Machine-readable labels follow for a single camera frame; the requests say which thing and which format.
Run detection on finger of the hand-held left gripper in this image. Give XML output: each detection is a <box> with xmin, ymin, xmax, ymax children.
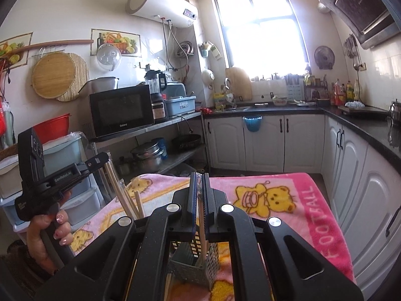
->
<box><xmin>84</xmin><ymin>152</ymin><xmax>109</xmax><ymax>175</ymax></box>

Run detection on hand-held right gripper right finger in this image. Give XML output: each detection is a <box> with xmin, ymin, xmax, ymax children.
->
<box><xmin>203</xmin><ymin>172</ymin><xmax>364</xmax><ymax>301</ymax></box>

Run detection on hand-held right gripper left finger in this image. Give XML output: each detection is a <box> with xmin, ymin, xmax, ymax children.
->
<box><xmin>34</xmin><ymin>172</ymin><xmax>202</xmax><ymax>301</ymax></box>

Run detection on wooden chopstick pair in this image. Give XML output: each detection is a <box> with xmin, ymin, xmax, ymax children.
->
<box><xmin>196</xmin><ymin>172</ymin><xmax>210</xmax><ymax>261</ymax></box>

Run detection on grey plastic utensil basket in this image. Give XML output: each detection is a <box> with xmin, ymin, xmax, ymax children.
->
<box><xmin>169</xmin><ymin>240</ymin><xmax>220</xmax><ymax>290</ymax></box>

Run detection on hanging kitchen utensils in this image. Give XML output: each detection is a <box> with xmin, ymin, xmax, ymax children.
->
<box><xmin>343</xmin><ymin>34</ymin><xmax>361</xmax><ymax>70</ymax></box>

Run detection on person's left hand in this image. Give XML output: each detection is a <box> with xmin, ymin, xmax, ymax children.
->
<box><xmin>27</xmin><ymin>191</ymin><xmax>75</xmax><ymax>274</ymax></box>

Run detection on multicolour plastic drawer unit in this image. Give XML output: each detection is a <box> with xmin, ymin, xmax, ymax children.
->
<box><xmin>0</xmin><ymin>155</ymin><xmax>32</xmax><ymax>236</ymax></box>

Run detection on teal plastic drawer unit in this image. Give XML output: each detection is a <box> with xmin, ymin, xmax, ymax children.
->
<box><xmin>42</xmin><ymin>135</ymin><xmax>101</xmax><ymax>227</ymax></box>

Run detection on wicker basket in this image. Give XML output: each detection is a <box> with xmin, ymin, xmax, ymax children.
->
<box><xmin>0</xmin><ymin>144</ymin><xmax>19</xmax><ymax>162</ymax></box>

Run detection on stacked steel pots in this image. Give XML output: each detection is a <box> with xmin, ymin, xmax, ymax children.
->
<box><xmin>131</xmin><ymin>141</ymin><xmax>165</xmax><ymax>172</ymax></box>

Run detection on red plastic basin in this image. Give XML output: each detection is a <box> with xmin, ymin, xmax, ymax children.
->
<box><xmin>33</xmin><ymin>114</ymin><xmax>71</xmax><ymax>145</ymax></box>

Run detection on black microwave oven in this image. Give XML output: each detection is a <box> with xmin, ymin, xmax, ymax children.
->
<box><xmin>89</xmin><ymin>85</ymin><xmax>156</xmax><ymax>139</ymax></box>

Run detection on black wok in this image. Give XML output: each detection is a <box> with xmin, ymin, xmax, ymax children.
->
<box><xmin>174</xmin><ymin>134</ymin><xmax>202</xmax><ymax>150</ymax></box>

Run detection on red plastic bag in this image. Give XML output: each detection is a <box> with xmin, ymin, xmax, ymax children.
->
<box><xmin>0</xmin><ymin>100</ymin><xmax>9</xmax><ymax>136</ymax></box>

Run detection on steel container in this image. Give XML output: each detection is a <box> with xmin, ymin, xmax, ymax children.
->
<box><xmin>82</xmin><ymin>77</ymin><xmax>120</xmax><ymax>96</ymax></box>

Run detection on steel shelf rack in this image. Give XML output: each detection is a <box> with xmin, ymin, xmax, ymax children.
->
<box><xmin>82</xmin><ymin>111</ymin><xmax>208</xmax><ymax>182</ymax></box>

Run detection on round bamboo mat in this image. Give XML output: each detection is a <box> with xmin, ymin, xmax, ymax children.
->
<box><xmin>56</xmin><ymin>53</ymin><xmax>90</xmax><ymax>102</ymax></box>

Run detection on black blender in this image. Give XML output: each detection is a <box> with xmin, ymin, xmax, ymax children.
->
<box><xmin>145</xmin><ymin>69</ymin><xmax>167</xmax><ymax>125</ymax></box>

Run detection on blue hanging bin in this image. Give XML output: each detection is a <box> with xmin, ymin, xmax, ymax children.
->
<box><xmin>243</xmin><ymin>116</ymin><xmax>262</xmax><ymax>132</ymax></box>

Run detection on pink bear printed blanket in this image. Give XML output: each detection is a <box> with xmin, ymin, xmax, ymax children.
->
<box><xmin>70</xmin><ymin>172</ymin><xmax>355</xmax><ymax>301</ymax></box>

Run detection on round bamboo tray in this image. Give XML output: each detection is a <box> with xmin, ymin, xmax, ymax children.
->
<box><xmin>31</xmin><ymin>53</ymin><xmax>77</xmax><ymax>99</ymax></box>

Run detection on blue dish bin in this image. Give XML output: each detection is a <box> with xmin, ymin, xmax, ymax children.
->
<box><xmin>164</xmin><ymin>83</ymin><xmax>197</xmax><ymax>117</ymax></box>

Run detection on clear plastic dome cover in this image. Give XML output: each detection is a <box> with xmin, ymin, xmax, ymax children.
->
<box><xmin>96</xmin><ymin>44</ymin><xmax>122</xmax><ymax>71</ymax></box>

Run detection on white kitchen cabinets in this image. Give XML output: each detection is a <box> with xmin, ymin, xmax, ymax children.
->
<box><xmin>204</xmin><ymin>113</ymin><xmax>401</xmax><ymax>292</ymax></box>

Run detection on wooden cutting board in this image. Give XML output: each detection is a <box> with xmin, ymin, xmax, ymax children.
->
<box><xmin>226</xmin><ymin>67</ymin><xmax>253</xmax><ymax>101</ymax></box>

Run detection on long wooden rolling pin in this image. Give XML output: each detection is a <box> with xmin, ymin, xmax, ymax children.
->
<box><xmin>0</xmin><ymin>39</ymin><xmax>94</xmax><ymax>61</ymax></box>

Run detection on green knife block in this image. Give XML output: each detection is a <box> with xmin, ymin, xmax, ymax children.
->
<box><xmin>284</xmin><ymin>73</ymin><xmax>303</xmax><ymax>96</ymax></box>

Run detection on white water heater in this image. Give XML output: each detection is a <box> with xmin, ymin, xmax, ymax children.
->
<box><xmin>126</xmin><ymin>0</ymin><xmax>200</xmax><ymax>27</ymax></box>

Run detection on row of condiment bottles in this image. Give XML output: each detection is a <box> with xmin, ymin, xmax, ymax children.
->
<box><xmin>332</xmin><ymin>80</ymin><xmax>361</xmax><ymax>106</ymax></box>

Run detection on kitchen window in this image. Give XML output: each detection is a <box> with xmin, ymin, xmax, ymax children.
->
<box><xmin>211</xmin><ymin>0</ymin><xmax>309</xmax><ymax>83</ymax></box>

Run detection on black kitchen countertop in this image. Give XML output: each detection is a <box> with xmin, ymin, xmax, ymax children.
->
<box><xmin>204</xmin><ymin>103</ymin><xmax>401</xmax><ymax>164</ymax></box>

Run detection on steel teapot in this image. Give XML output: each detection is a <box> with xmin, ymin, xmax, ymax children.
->
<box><xmin>388</xmin><ymin>99</ymin><xmax>401</xmax><ymax>121</ymax></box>

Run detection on black range hood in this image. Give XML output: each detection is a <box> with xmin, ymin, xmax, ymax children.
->
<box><xmin>319</xmin><ymin>0</ymin><xmax>399</xmax><ymax>50</ymax></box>

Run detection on fruit wall poster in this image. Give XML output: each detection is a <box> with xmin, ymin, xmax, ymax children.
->
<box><xmin>0</xmin><ymin>32</ymin><xmax>34</xmax><ymax>69</ymax></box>
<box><xmin>91</xmin><ymin>28</ymin><xmax>142</xmax><ymax>58</ymax></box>

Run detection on coiled hose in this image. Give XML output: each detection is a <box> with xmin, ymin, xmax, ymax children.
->
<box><xmin>175</xmin><ymin>40</ymin><xmax>195</xmax><ymax>59</ymax></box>

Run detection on small wall fan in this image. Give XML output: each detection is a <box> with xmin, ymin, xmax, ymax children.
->
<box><xmin>314</xmin><ymin>46</ymin><xmax>336</xmax><ymax>70</ymax></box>

